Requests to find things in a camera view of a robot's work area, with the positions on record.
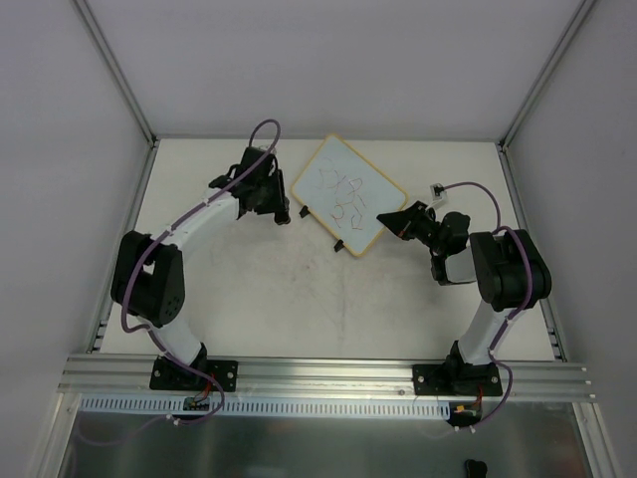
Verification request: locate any yellow framed whiteboard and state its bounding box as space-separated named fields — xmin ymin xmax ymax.
xmin=291 ymin=134 xmax=408 ymax=257

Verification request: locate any black bone-shaped eraser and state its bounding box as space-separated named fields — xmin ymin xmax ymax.
xmin=275 ymin=211 xmax=291 ymax=225

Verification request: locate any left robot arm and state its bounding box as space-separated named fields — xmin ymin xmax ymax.
xmin=110 ymin=145 xmax=290 ymax=391

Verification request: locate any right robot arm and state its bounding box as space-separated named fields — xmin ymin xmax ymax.
xmin=377 ymin=201 xmax=552 ymax=397

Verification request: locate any left whiteboard stand foot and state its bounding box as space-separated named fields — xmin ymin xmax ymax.
xmin=299 ymin=205 xmax=311 ymax=219

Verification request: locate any black object on floor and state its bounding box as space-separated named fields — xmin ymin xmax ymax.
xmin=465 ymin=459 xmax=489 ymax=478

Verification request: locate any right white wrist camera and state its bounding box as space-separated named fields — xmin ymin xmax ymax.
xmin=430 ymin=183 xmax=448 ymax=204

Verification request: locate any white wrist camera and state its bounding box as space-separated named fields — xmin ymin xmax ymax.
xmin=251 ymin=145 xmax=277 ymax=155
xmin=430 ymin=183 xmax=448 ymax=204

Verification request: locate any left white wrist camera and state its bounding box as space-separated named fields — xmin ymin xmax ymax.
xmin=251 ymin=145 xmax=277 ymax=155

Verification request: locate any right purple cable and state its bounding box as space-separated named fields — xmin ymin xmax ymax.
xmin=442 ymin=180 xmax=541 ymax=433

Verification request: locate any purple cable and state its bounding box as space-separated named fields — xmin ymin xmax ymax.
xmin=442 ymin=180 xmax=541 ymax=433
xmin=74 ymin=119 xmax=283 ymax=447

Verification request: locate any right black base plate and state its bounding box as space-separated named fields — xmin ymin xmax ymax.
xmin=412 ymin=363 xmax=503 ymax=397

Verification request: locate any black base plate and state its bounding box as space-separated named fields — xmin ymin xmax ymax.
xmin=412 ymin=363 xmax=503 ymax=397
xmin=149 ymin=358 xmax=239 ymax=392

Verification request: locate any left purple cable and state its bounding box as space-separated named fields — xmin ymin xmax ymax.
xmin=74 ymin=119 xmax=283 ymax=447

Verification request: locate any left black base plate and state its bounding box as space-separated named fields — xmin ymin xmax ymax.
xmin=149 ymin=358 xmax=239 ymax=392

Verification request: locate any aluminium front rail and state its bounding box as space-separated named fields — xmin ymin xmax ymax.
xmin=57 ymin=354 xmax=597 ymax=402

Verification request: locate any white slotted cable duct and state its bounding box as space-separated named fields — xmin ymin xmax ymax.
xmin=79 ymin=394 xmax=451 ymax=420

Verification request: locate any left aluminium frame post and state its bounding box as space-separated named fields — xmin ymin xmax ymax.
xmin=71 ymin=0 xmax=156 ymax=146

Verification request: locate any aluminium frame post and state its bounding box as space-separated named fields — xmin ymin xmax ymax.
xmin=499 ymin=0 xmax=597 ymax=150
xmin=71 ymin=0 xmax=156 ymax=146

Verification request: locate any right aluminium frame post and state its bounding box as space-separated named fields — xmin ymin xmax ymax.
xmin=499 ymin=0 xmax=597 ymax=150

